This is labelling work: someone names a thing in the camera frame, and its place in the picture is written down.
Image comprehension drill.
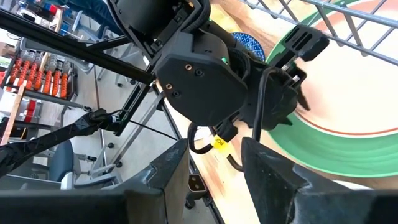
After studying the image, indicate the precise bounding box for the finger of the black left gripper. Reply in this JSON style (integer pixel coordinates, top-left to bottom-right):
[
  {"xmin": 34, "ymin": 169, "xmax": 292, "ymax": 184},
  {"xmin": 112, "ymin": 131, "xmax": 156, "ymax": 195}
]
[
  {"xmin": 295, "ymin": 88, "xmax": 311, "ymax": 112},
  {"xmin": 269, "ymin": 24, "xmax": 330, "ymax": 68}
]

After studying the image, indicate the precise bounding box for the yellow left cable label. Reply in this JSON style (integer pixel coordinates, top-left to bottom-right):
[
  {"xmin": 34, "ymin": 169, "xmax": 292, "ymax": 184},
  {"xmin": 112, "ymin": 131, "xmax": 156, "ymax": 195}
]
[{"xmin": 210, "ymin": 134, "xmax": 230, "ymax": 154}]

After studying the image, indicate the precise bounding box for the small black table camera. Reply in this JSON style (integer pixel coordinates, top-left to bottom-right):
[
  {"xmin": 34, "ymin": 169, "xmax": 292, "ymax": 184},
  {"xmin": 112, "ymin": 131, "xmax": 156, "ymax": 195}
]
[{"xmin": 185, "ymin": 173, "xmax": 208, "ymax": 210}]

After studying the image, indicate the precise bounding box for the blue patterned plate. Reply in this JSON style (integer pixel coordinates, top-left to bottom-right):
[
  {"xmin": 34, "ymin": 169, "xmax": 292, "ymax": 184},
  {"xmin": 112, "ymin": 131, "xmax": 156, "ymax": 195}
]
[{"xmin": 231, "ymin": 32, "xmax": 266, "ymax": 62}]

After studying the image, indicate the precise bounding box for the grey wire dish rack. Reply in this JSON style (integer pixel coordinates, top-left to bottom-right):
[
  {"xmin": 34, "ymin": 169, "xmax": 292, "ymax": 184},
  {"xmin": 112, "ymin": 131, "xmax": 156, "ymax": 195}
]
[{"xmin": 238, "ymin": 0, "xmax": 398, "ymax": 67}]

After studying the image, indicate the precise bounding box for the light green plate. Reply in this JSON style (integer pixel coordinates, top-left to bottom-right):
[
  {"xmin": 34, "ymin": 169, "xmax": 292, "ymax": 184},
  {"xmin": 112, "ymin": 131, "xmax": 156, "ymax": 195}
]
[{"xmin": 266, "ymin": 0, "xmax": 398, "ymax": 179}]

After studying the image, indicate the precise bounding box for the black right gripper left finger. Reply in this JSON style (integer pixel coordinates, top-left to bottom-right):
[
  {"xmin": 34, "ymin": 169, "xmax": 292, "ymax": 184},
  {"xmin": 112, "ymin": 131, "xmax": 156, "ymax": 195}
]
[{"xmin": 119, "ymin": 139, "xmax": 190, "ymax": 224}]

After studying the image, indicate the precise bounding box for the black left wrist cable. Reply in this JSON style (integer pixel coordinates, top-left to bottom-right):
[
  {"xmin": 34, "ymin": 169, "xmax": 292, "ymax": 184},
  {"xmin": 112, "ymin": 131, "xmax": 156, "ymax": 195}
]
[{"xmin": 188, "ymin": 67, "xmax": 280, "ymax": 172}]

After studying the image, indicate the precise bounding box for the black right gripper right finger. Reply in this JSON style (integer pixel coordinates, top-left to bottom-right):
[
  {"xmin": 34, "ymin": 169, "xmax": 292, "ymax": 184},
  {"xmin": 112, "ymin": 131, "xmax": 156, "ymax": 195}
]
[{"xmin": 242, "ymin": 136, "xmax": 352, "ymax": 224}]

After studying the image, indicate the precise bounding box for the large white plate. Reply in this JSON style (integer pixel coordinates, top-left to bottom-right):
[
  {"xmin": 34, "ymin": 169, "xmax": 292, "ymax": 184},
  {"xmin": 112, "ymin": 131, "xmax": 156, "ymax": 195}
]
[{"xmin": 329, "ymin": 179, "xmax": 374, "ymax": 191}]

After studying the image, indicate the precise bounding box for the shelf with orange bins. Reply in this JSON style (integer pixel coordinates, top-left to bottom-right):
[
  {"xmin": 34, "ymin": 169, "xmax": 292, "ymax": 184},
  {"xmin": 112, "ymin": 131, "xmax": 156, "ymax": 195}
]
[{"xmin": 0, "ymin": 52, "xmax": 86, "ymax": 113}]

